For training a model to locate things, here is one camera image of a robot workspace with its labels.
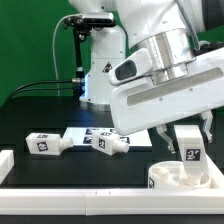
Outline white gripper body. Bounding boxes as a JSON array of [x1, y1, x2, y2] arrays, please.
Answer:
[[110, 47, 224, 135]]

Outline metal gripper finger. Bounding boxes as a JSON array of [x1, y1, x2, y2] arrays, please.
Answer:
[[200, 110, 213, 143], [156, 124, 175, 154]]

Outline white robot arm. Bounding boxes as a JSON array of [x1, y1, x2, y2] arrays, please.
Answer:
[[68, 0, 224, 136]]

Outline white marker board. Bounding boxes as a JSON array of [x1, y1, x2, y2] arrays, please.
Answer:
[[63, 127, 152, 147]]

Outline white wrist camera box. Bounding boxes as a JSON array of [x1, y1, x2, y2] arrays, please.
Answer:
[[108, 48, 152, 86]]

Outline black camera stand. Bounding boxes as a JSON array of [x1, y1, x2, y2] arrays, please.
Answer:
[[64, 12, 116, 95]]

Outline grey camera cable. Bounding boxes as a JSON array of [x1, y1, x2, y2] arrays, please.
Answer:
[[52, 13, 81, 98]]

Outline black cables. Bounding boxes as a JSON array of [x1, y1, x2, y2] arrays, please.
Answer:
[[8, 79, 84, 100]]

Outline white front fence rail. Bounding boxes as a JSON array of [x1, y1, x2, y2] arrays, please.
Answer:
[[0, 189, 224, 216]]

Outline white left fence rail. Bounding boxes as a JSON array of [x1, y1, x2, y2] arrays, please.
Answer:
[[0, 150, 14, 185]]

